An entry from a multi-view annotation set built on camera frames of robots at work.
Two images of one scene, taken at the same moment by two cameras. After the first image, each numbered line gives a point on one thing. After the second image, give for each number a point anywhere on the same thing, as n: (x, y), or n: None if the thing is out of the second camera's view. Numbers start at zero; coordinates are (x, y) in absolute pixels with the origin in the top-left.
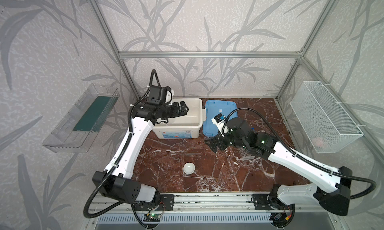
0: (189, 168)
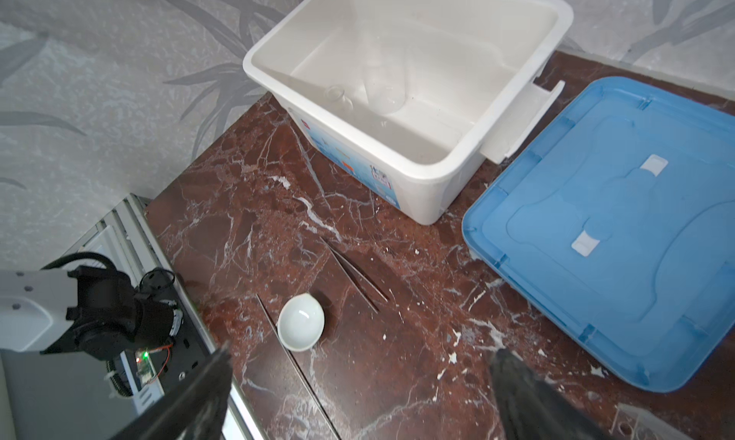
0: (300, 322)
